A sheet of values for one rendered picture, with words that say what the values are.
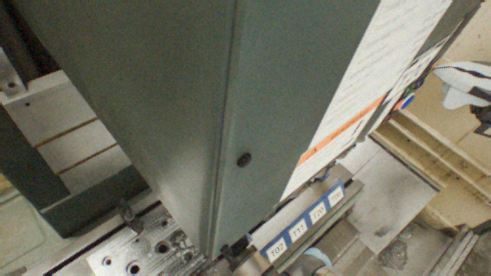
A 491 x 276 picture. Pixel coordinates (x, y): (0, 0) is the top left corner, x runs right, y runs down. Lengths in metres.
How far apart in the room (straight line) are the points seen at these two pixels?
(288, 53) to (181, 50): 0.05
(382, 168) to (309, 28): 1.50
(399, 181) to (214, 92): 1.52
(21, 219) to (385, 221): 1.62
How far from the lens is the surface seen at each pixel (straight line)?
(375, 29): 0.24
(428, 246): 1.76
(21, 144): 1.09
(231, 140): 0.18
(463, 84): 0.56
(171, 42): 0.17
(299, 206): 1.29
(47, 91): 0.93
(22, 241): 1.69
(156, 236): 1.10
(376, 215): 1.59
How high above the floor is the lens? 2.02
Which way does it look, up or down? 52 degrees down
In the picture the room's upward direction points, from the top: 11 degrees clockwise
